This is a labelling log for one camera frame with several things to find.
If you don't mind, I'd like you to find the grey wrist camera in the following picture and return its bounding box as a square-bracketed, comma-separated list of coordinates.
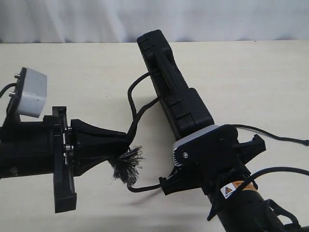
[7, 67, 47, 118]
[171, 125, 222, 167]

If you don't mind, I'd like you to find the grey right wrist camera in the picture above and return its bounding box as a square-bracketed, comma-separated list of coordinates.
[171, 125, 222, 167]

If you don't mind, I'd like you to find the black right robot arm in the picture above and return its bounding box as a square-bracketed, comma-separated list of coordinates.
[159, 124, 308, 232]

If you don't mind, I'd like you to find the white backdrop curtain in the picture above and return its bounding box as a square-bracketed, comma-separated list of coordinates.
[0, 0, 309, 44]

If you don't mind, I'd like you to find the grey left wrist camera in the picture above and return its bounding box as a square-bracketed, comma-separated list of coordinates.
[7, 67, 47, 118]

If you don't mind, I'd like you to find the black plastic carrying case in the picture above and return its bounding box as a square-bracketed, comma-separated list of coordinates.
[137, 29, 214, 140]

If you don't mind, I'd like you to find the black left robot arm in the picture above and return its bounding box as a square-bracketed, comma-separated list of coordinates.
[0, 106, 129, 213]

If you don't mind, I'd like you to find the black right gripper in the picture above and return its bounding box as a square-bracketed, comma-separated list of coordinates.
[159, 124, 266, 195]

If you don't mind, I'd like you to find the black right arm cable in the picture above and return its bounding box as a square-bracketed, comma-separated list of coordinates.
[206, 169, 309, 222]

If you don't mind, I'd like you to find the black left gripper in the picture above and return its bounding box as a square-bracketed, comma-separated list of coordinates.
[14, 106, 128, 213]

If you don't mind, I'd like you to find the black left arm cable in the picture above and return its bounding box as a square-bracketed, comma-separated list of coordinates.
[0, 83, 17, 100]

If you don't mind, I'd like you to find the black braided rope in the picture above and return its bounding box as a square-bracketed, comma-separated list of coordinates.
[106, 70, 309, 194]

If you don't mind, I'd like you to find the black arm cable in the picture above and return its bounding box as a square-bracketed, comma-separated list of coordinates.
[0, 83, 17, 100]
[206, 169, 309, 222]

